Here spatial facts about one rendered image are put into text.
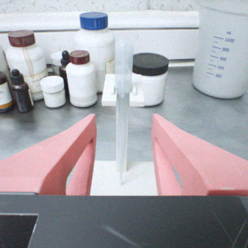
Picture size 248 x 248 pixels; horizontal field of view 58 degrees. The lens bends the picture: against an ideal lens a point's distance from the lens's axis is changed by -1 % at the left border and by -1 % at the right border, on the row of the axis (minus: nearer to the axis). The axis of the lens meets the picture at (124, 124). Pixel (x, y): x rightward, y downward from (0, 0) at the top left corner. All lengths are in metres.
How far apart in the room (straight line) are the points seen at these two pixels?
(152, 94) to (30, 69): 0.20
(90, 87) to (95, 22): 0.10
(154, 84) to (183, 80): 0.13
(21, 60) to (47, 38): 0.13
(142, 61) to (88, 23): 0.11
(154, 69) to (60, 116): 0.17
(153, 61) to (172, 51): 0.16
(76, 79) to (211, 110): 0.23
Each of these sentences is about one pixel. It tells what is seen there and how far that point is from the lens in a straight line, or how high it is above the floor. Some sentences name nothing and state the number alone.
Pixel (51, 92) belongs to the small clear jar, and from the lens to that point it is 0.38.
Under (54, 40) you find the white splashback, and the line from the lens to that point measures 0.51.
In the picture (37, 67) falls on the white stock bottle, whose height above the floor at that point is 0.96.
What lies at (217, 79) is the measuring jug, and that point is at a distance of 0.44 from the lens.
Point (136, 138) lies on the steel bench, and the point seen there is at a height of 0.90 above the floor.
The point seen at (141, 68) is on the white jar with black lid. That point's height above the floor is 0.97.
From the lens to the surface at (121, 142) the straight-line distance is 0.21.
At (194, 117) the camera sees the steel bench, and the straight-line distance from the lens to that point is 0.39.
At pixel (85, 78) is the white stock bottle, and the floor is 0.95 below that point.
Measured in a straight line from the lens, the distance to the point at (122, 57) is 0.16.
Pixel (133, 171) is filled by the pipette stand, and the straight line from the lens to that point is 0.27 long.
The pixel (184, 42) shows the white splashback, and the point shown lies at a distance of 0.55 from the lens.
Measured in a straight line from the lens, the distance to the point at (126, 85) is 0.17.
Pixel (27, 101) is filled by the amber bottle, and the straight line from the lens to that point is 0.40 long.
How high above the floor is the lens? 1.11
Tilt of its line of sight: 37 degrees down
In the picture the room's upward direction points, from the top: 2 degrees clockwise
